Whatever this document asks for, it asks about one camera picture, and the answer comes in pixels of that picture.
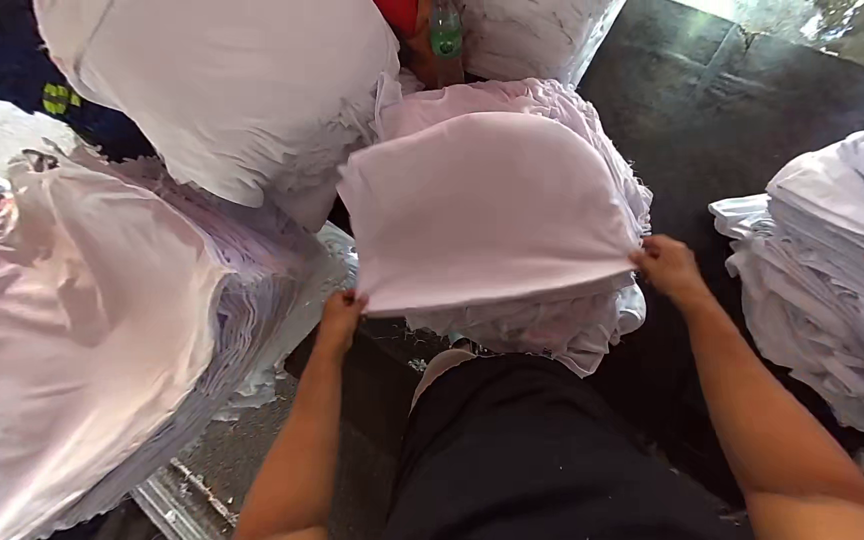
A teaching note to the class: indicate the person's right hand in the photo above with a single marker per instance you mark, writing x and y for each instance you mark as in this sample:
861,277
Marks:
673,268

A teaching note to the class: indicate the clear bottle with green label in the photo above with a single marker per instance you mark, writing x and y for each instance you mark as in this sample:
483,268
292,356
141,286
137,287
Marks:
446,37

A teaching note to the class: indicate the person's body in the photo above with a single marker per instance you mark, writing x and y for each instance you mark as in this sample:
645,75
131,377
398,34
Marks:
537,465

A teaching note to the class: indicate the person's left fingers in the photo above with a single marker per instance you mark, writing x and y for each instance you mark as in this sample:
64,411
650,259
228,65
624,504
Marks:
341,297

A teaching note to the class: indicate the person's right fingers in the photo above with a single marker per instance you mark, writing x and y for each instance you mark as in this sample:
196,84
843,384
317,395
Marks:
655,242

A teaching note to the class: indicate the white wrapped fabric bundle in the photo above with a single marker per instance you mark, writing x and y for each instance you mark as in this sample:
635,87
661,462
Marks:
518,37

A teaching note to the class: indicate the pale pink fabric piece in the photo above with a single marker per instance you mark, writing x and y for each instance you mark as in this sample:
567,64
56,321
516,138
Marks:
477,210

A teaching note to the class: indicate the navy cloth with yellow patches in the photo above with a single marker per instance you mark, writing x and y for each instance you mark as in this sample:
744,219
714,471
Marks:
4,60

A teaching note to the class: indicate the person's left forearm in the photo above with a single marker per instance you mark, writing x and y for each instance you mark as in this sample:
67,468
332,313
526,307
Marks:
304,450

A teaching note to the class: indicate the grey metal rail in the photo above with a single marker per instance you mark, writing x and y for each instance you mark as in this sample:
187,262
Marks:
169,510

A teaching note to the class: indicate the person's right forearm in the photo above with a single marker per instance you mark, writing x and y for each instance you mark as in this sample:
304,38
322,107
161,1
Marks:
754,405

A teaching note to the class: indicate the stack of pinkish cut fabrics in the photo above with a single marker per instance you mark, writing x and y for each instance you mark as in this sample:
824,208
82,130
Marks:
567,322

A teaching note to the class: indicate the person's right thumb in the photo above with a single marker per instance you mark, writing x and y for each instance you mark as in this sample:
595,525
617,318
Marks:
642,259

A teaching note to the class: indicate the person's left thumb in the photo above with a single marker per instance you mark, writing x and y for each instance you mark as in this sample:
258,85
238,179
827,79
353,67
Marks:
361,303

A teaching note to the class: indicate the tall stack of white fabrics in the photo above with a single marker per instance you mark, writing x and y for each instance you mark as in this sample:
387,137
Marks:
829,255

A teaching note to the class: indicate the large white fabric bundle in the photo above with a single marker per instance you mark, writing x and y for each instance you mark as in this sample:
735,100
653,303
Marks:
237,75

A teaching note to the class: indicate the person's left hand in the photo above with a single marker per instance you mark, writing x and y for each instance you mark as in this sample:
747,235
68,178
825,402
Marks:
337,322

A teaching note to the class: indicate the large stack of peach-pink fabrics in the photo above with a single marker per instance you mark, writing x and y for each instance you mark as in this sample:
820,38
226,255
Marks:
87,322

